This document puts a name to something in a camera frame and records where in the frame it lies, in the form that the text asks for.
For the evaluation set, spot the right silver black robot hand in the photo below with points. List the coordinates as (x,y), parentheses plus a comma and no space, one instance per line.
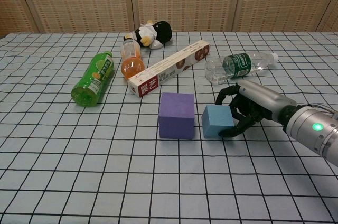
(264,97)

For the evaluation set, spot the medium blue foam cube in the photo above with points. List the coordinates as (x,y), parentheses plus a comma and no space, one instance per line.
(215,121)

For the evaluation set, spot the large purple foam cube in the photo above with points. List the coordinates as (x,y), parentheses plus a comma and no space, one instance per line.
(175,115)

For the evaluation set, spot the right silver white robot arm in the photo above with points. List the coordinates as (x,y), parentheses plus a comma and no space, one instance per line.
(311,129)

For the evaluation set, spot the clear water bottle green label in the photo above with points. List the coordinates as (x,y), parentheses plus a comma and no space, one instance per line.
(237,66)

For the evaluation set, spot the long white baking paper box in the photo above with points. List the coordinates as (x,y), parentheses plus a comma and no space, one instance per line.
(163,69)

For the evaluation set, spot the black and white plush toy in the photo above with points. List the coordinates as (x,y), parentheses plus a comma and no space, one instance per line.
(161,32)

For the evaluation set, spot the orange drink bottle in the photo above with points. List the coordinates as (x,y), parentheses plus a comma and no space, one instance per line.
(132,66)

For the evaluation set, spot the green drink bottle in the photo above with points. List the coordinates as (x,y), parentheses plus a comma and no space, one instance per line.
(92,81)

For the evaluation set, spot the light blue checked tablecloth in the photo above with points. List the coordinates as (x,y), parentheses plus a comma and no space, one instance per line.
(79,168)

